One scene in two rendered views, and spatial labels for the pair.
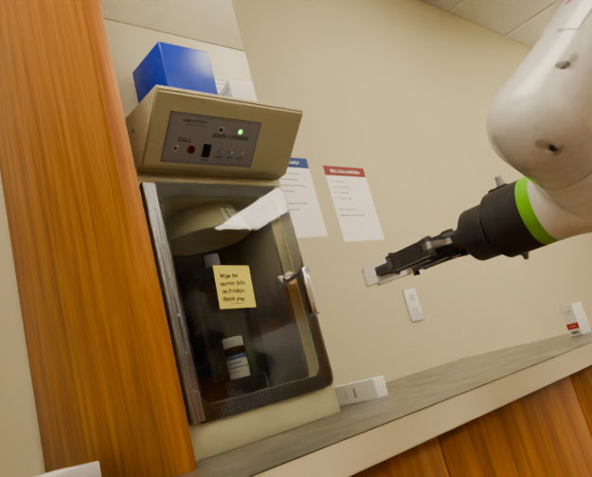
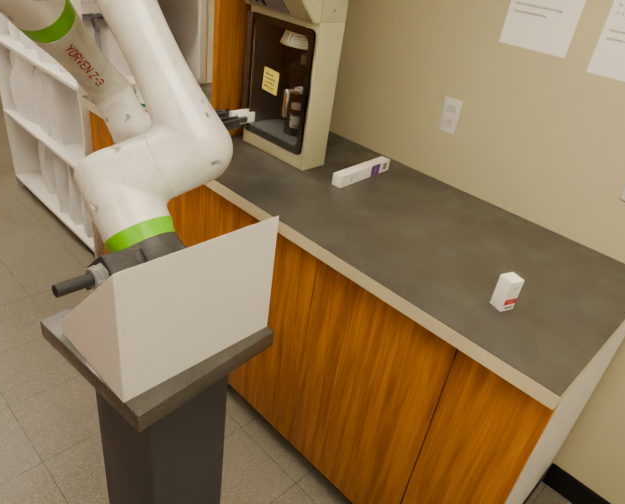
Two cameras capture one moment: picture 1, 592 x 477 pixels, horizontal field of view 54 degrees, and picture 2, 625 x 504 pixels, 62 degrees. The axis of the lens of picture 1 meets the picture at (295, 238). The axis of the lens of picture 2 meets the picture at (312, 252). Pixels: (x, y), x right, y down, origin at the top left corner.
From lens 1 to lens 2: 2.07 m
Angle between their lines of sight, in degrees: 93
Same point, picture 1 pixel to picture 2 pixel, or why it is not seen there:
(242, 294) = (272, 86)
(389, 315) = (589, 173)
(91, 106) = not seen: outside the picture
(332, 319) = (510, 137)
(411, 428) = not seen: hidden behind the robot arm
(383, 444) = not seen: hidden behind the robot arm
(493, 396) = (236, 199)
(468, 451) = (230, 207)
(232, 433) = (256, 140)
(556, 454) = (278, 261)
